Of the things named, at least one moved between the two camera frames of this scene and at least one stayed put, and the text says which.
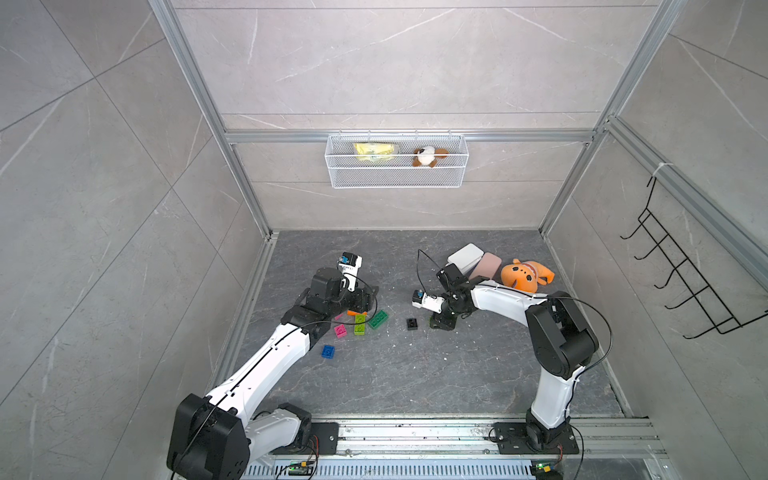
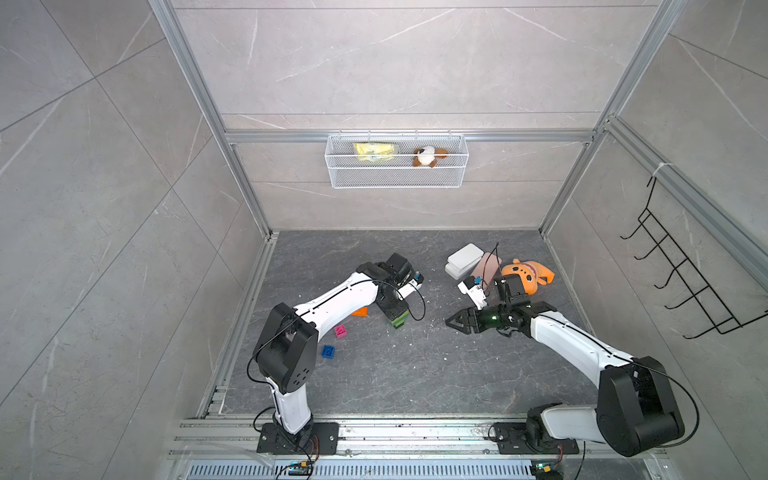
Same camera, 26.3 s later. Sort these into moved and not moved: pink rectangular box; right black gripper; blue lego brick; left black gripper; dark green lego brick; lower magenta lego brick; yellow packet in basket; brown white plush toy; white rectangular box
Moved: left black gripper; dark green lego brick; right black gripper
Not moved: pink rectangular box; lower magenta lego brick; white rectangular box; blue lego brick; yellow packet in basket; brown white plush toy
